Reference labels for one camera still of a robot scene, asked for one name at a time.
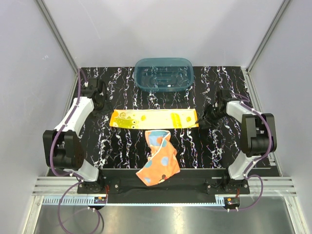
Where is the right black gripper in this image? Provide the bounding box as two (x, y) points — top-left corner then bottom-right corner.
(195, 103), (226, 130)

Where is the yellow patterned towel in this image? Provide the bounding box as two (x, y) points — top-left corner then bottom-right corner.
(109, 109), (199, 130)

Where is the orange dotted towel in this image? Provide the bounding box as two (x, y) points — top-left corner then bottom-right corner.
(136, 130), (180, 186)

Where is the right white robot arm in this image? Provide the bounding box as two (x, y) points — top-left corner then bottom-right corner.
(196, 89), (277, 193)

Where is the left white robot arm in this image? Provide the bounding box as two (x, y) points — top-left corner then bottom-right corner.
(42, 78), (113, 193)

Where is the teal plastic basin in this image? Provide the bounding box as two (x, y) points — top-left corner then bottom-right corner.
(134, 58), (194, 92)

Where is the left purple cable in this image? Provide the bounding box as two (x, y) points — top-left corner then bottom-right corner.
(48, 68), (104, 232)

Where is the purple cable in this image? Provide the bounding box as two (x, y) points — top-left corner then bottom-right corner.
(230, 94), (277, 212)
(48, 68), (104, 232)

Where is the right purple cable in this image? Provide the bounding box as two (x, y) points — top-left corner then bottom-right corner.
(230, 94), (277, 212)

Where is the aluminium front rail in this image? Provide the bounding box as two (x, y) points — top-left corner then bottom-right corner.
(32, 177), (296, 208)

